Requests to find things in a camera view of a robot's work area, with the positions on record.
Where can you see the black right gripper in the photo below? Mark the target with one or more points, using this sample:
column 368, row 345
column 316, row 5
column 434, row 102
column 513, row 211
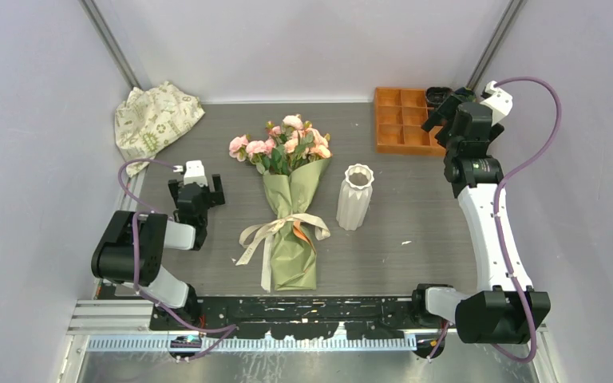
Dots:
column 444, row 112

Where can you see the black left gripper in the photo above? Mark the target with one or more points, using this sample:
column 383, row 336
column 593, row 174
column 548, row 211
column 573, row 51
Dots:
column 216, row 195

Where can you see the beige printed ribbon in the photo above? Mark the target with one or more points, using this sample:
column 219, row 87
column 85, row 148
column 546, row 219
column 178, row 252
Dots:
column 253, row 236

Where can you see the pink artificial flower bunch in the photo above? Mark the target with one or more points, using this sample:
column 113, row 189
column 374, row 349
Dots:
column 290, row 144

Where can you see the green wrapping paper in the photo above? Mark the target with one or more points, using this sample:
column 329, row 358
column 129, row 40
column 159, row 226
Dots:
column 293, row 265

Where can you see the orange wrapping paper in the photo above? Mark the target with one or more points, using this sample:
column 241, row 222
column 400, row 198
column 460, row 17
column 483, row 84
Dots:
column 301, row 231

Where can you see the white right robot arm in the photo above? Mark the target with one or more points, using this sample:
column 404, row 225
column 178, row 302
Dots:
column 506, row 308

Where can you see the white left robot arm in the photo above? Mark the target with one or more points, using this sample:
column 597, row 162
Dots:
column 131, row 249

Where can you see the white ribbed ceramic vase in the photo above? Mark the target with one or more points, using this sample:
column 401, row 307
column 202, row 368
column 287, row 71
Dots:
column 354, row 196

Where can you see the dark rolled cloth back left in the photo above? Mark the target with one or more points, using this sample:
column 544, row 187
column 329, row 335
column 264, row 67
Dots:
column 435, row 96

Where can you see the orange wooden compartment tray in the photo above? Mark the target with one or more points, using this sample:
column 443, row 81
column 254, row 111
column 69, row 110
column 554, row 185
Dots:
column 399, row 114

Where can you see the cream green printed cloth bag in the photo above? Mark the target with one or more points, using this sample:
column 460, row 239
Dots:
column 150, row 120

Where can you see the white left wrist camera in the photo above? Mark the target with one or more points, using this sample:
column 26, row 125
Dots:
column 193, row 172

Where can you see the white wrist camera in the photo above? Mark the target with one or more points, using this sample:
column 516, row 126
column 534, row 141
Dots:
column 498, row 100
column 193, row 172

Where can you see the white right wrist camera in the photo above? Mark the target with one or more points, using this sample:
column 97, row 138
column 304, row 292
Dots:
column 498, row 100

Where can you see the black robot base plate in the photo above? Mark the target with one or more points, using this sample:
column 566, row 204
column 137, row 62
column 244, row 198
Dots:
column 315, row 317

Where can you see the aluminium front frame rail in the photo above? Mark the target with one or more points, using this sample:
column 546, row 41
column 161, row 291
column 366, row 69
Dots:
column 136, row 325

